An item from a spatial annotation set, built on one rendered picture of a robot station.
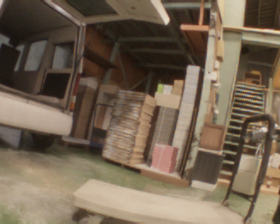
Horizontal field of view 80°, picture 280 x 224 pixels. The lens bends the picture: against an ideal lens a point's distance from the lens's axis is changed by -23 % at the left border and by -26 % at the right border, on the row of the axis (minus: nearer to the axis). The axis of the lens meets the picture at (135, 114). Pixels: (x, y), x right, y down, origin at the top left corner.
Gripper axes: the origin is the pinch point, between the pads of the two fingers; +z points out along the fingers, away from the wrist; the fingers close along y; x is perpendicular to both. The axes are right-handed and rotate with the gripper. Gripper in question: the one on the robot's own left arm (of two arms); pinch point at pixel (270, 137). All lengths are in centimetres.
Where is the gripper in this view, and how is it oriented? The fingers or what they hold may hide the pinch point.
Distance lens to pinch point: 105.1
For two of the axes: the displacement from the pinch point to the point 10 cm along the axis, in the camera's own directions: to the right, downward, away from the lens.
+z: -9.9, 1.1, 0.2
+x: -1.1, -9.9, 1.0
